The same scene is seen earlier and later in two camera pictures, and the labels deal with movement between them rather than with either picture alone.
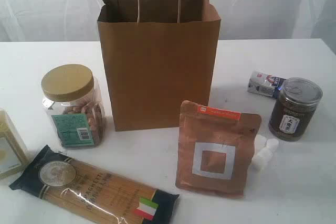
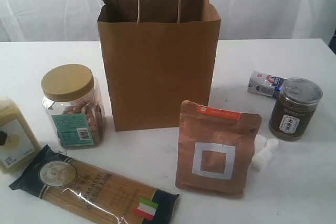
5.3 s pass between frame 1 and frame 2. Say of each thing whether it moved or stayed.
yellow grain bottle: moved
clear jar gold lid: stayed
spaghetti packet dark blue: stayed
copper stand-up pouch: stayed
